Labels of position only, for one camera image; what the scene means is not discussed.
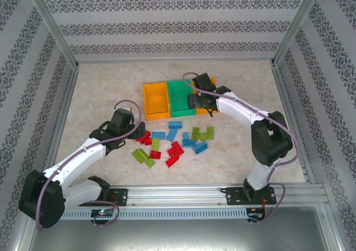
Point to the red lego brick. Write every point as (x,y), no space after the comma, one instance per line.
(147,142)
(155,154)
(144,136)
(173,161)

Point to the red plastic bin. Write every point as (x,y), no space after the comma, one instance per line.
(175,148)

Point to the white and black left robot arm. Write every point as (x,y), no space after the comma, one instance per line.
(78,156)

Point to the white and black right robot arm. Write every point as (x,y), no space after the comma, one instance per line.
(236,109)

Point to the orange plastic bin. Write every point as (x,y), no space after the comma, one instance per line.
(200,112)
(155,100)

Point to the green plastic bin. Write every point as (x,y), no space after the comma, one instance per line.
(178,95)

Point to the lime green lego brick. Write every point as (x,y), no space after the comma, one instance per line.
(210,132)
(155,144)
(150,162)
(203,136)
(195,132)
(140,154)

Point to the small blue lego brick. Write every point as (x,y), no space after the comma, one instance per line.
(185,135)

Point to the small circuit board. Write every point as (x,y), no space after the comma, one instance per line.
(103,212)
(256,213)

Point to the grey metal panel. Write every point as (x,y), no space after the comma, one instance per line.
(180,235)

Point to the aluminium frame side rail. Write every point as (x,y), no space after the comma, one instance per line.
(62,128)
(292,123)

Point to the aluminium mounting rail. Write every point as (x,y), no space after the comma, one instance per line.
(172,195)

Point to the aluminium frame post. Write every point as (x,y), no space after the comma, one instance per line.
(53,25)
(300,22)

